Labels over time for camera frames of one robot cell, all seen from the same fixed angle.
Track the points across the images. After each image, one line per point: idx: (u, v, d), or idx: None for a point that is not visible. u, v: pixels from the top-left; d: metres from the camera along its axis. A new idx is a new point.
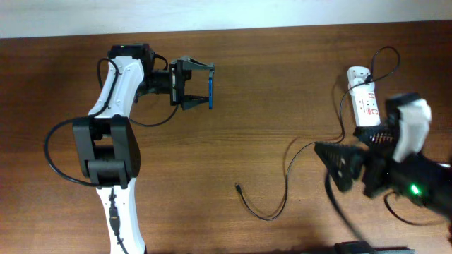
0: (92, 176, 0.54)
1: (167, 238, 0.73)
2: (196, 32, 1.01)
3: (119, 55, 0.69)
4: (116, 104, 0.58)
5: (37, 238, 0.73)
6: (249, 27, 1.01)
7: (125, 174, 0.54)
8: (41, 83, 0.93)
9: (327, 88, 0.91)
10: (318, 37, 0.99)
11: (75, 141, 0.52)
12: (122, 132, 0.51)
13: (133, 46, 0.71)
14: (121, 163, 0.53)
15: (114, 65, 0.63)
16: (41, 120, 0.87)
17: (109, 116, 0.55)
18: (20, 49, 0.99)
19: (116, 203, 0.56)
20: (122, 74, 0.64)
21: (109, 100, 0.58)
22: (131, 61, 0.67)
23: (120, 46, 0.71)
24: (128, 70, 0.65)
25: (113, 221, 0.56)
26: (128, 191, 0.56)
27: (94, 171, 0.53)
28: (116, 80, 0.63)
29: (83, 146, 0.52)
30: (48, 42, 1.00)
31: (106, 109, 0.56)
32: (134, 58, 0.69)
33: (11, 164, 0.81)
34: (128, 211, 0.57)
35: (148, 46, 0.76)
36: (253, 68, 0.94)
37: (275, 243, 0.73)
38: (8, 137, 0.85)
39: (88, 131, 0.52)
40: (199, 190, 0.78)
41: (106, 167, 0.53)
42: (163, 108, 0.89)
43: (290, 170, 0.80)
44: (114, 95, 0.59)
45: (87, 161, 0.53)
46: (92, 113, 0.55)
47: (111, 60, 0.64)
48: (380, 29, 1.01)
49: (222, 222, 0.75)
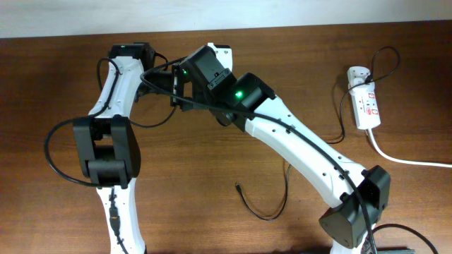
0: (92, 176, 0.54)
1: (167, 238, 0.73)
2: (196, 32, 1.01)
3: (119, 55, 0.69)
4: (116, 104, 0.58)
5: (38, 238, 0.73)
6: (249, 27, 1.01)
7: (125, 174, 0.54)
8: (41, 83, 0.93)
9: (326, 89, 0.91)
10: (318, 37, 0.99)
11: (75, 142, 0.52)
12: (122, 132, 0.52)
13: (133, 46, 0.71)
14: (121, 163, 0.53)
15: (115, 65, 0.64)
16: (42, 119, 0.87)
17: (109, 116, 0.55)
18: (20, 49, 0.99)
19: (116, 202, 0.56)
20: (123, 74, 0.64)
21: (109, 100, 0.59)
22: (131, 61, 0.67)
23: (121, 46, 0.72)
24: (128, 70, 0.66)
25: (113, 221, 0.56)
26: (128, 191, 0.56)
27: (94, 171, 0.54)
28: (116, 80, 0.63)
29: (83, 147, 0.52)
30: (48, 41, 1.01)
31: (106, 109, 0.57)
32: (135, 58, 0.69)
33: (12, 164, 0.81)
34: (128, 210, 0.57)
35: (148, 47, 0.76)
36: (253, 67, 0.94)
37: (275, 243, 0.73)
38: (10, 136, 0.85)
39: (88, 132, 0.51)
40: (199, 190, 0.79)
41: (106, 167, 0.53)
42: (163, 108, 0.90)
43: (289, 170, 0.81)
44: (114, 95, 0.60)
45: (88, 161, 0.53)
46: (92, 113, 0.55)
47: (111, 60, 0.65)
48: (380, 29, 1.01)
49: (222, 222, 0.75)
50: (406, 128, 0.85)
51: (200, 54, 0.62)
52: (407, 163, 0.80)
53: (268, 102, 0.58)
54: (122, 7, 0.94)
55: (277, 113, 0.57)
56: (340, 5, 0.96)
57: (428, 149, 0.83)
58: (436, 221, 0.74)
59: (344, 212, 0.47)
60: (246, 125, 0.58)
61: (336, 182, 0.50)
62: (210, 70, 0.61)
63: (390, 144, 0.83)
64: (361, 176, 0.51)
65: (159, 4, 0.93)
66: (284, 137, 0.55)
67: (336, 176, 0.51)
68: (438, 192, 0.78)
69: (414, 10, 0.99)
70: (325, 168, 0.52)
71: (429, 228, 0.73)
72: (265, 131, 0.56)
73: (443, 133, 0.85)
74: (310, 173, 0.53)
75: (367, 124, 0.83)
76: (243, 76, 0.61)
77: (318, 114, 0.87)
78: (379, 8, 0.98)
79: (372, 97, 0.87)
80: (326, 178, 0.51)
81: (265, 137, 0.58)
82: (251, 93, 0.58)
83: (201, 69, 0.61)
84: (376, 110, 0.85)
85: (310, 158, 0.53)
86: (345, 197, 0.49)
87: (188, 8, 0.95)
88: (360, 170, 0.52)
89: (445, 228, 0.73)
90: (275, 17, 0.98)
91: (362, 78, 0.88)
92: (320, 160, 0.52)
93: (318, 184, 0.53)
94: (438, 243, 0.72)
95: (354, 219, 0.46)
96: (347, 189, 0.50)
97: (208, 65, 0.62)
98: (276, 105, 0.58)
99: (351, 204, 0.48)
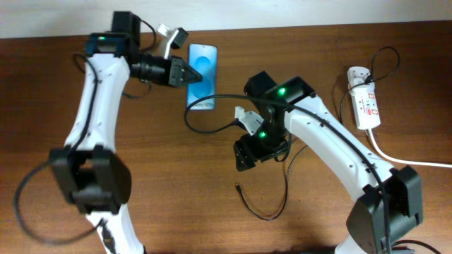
0: (78, 205, 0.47)
1: (167, 238, 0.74)
2: (197, 32, 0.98)
3: (97, 51, 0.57)
4: (97, 128, 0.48)
5: (38, 239, 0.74)
6: (250, 27, 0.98)
7: (115, 202, 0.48)
8: (39, 83, 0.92)
9: (326, 89, 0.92)
10: (319, 35, 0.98)
11: (54, 177, 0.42)
12: (106, 166, 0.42)
13: (113, 35, 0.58)
14: (110, 195, 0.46)
15: (94, 73, 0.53)
16: (43, 120, 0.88)
17: (90, 147, 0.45)
18: (14, 48, 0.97)
19: (106, 225, 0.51)
20: (102, 82, 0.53)
21: (88, 122, 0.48)
22: (112, 62, 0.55)
23: (98, 36, 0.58)
24: (109, 75, 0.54)
25: (107, 243, 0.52)
26: (121, 216, 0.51)
27: (80, 203, 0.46)
28: (95, 89, 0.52)
29: (64, 183, 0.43)
30: (43, 41, 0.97)
31: (85, 136, 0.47)
32: (116, 55, 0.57)
33: (15, 163, 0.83)
34: (123, 231, 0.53)
35: (135, 25, 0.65)
36: (253, 68, 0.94)
37: (275, 243, 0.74)
38: (10, 138, 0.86)
39: (66, 166, 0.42)
40: (199, 190, 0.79)
41: (93, 200, 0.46)
42: (162, 107, 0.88)
43: (290, 170, 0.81)
44: (94, 112, 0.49)
45: (71, 195, 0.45)
46: (70, 143, 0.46)
47: (90, 63, 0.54)
48: (383, 28, 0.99)
49: (222, 222, 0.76)
50: (405, 128, 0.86)
51: (260, 76, 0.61)
52: (406, 163, 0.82)
53: (307, 100, 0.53)
54: (120, 7, 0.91)
55: (313, 108, 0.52)
56: (346, 5, 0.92)
57: (426, 149, 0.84)
58: (436, 221, 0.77)
59: (365, 203, 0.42)
60: (286, 121, 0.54)
61: (361, 173, 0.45)
62: (265, 87, 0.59)
63: (388, 145, 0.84)
64: (388, 172, 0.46)
65: (159, 5, 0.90)
66: (316, 132, 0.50)
67: (362, 168, 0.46)
68: (434, 192, 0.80)
69: (418, 13, 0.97)
70: (349, 158, 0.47)
71: (425, 229, 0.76)
72: (299, 122, 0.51)
73: (442, 133, 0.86)
74: (336, 166, 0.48)
75: (367, 125, 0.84)
76: (289, 82, 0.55)
77: None
78: (383, 8, 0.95)
79: (372, 97, 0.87)
80: (352, 169, 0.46)
81: (296, 128, 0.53)
82: (292, 91, 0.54)
83: (256, 87, 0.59)
84: (376, 110, 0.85)
85: (339, 150, 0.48)
86: (369, 190, 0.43)
87: (188, 8, 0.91)
88: (388, 166, 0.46)
89: (440, 228, 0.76)
90: (277, 17, 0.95)
91: (362, 78, 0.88)
92: (347, 151, 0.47)
93: (342, 177, 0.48)
94: (434, 242, 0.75)
95: (374, 213, 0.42)
96: (369, 182, 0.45)
97: (263, 84, 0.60)
98: (316, 104, 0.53)
99: (375, 197, 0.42)
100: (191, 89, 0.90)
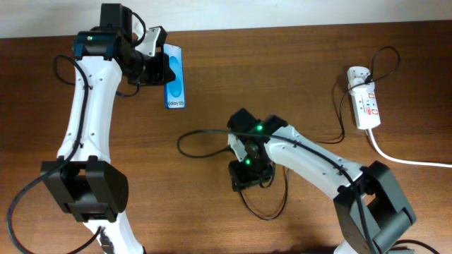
0: (76, 215, 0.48)
1: (167, 238, 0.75)
2: (196, 31, 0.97)
3: (86, 53, 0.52)
4: (90, 139, 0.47)
5: (38, 239, 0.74)
6: (249, 27, 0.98)
7: (111, 210, 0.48)
8: (39, 83, 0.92)
9: (326, 89, 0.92)
10: (319, 36, 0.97)
11: (48, 187, 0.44)
12: (99, 178, 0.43)
13: (102, 34, 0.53)
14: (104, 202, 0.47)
15: (83, 78, 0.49)
16: (43, 120, 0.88)
17: (84, 159, 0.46)
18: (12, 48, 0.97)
19: (104, 231, 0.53)
20: (93, 88, 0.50)
21: (81, 132, 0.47)
22: (102, 65, 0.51)
23: (87, 37, 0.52)
24: (100, 81, 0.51)
25: (106, 248, 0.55)
26: (119, 225, 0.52)
27: (78, 209, 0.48)
28: (86, 97, 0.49)
29: (58, 192, 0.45)
30: (42, 41, 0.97)
31: (78, 147, 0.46)
32: (106, 58, 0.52)
33: (16, 163, 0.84)
34: (121, 237, 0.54)
35: (126, 19, 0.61)
36: (253, 68, 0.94)
37: (275, 243, 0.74)
38: (12, 138, 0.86)
39: (60, 178, 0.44)
40: (199, 190, 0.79)
41: (89, 207, 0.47)
42: (162, 108, 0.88)
43: (290, 170, 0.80)
44: (86, 124, 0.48)
45: (68, 203, 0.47)
46: (63, 156, 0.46)
47: (78, 68, 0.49)
48: (383, 28, 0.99)
49: (222, 222, 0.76)
50: (405, 128, 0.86)
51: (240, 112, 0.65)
52: (407, 163, 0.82)
53: (282, 130, 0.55)
54: None
55: (287, 134, 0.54)
56: (347, 5, 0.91)
57: (427, 150, 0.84)
58: (436, 221, 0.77)
59: (342, 200, 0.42)
60: (269, 154, 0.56)
61: (334, 178, 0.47)
62: (246, 123, 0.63)
63: (389, 145, 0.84)
64: (359, 170, 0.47)
65: (159, 5, 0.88)
66: (292, 154, 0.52)
67: (335, 173, 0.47)
68: (435, 192, 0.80)
69: (419, 13, 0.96)
70: (323, 166, 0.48)
71: (424, 229, 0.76)
72: (276, 149, 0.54)
73: (442, 133, 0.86)
74: (314, 178, 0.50)
75: (367, 124, 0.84)
76: (268, 119, 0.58)
77: (318, 114, 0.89)
78: (386, 9, 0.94)
79: (372, 97, 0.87)
80: (325, 178, 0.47)
81: (275, 156, 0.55)
82: (270, 126, 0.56)
83: (238, 124, 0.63)
84: (376, 110, 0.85)
85: (312, 162, 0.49)
86: (342, 190, 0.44)
87: (188, 8, 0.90)
88: (357, 165, 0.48)
89: (440, 228, 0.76)
90: (277, 17, 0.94)
91: (362, 78, 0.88)
92: (320, 161, 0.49)
93: (322, 186, 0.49)
94: (434, 242, 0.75)
95: (354, 209, 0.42)
96: (343, 182, 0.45)
97: (244, 121, 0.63)
98: (289, 130, 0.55)
99: (351, 193, 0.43)
100: (168, 88, 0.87)
